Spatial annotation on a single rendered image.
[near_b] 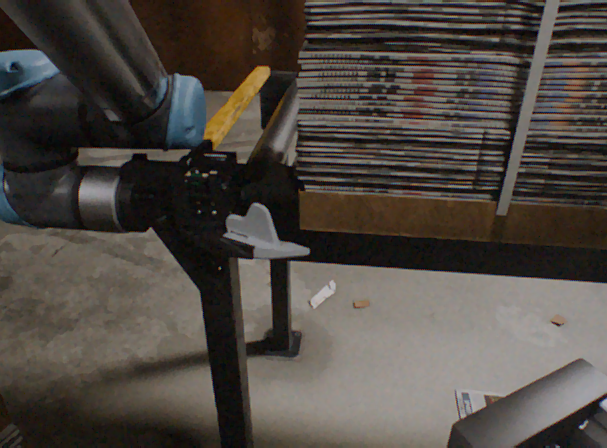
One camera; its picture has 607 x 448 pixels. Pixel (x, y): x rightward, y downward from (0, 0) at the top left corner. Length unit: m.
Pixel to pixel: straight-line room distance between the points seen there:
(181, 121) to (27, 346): 1.30
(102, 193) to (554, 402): 0.45
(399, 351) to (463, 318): 0.27
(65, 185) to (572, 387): 0.51
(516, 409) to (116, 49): 0.39
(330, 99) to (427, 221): 0.15
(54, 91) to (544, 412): 0.50
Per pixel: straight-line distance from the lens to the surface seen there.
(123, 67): 0.42
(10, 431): 0.66
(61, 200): 0.58
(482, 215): 0.48
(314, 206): 0.47
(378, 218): 0.47
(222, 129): 0.73
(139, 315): 1.69
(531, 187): 0.48
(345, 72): 0.42
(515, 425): 0.39
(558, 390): 0.42
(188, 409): 1.38
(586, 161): 0.48
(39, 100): 0.55
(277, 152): 0.70
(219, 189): 0.50
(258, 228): 0.49
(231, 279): 0.70
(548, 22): 0.43
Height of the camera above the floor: 1.06
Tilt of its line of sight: 31 degrees down
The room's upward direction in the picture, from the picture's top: straight up
